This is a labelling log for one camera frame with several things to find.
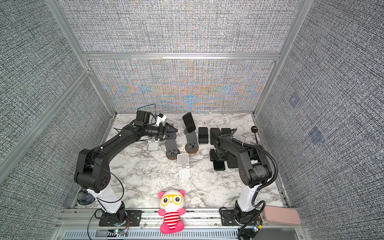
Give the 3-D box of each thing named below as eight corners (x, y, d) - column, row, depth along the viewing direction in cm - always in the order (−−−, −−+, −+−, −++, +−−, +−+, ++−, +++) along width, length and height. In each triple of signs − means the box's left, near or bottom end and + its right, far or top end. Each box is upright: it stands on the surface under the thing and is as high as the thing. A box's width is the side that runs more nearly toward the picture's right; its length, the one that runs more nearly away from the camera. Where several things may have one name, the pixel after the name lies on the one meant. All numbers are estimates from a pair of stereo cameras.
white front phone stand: (177, 178, 88) (176, 170, 79) (178, 162, 95) (177, 153, 86) (190, 178, 88) (190, 170, 79) (190, 162, 95) (190, 153, 86)
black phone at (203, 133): (198, 144, 103) (198, 142, 101) (198, 130, 112) (198, 127, 109) (208, 144, 103) (209, 142, 101) (207, 130, 112) (208, 127, 109)
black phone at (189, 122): (183, 131, 109) (182, 116, 97) (189, 126, 112) (189, 111, 100) (189, 136, 106) (189, 121, 94) (195, 131, 109) (196, 115, 97)
